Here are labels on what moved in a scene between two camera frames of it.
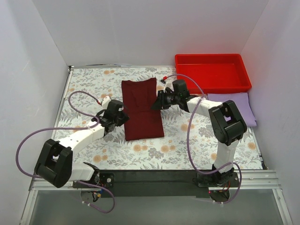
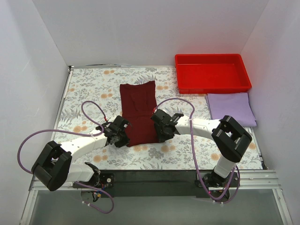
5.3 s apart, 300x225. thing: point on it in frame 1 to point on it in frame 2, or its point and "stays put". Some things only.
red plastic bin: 213,72 stays put
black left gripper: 123,116 to 120,139
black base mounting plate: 157,183 stays put
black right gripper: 161,99 to 161,133
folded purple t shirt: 241,100 stays put
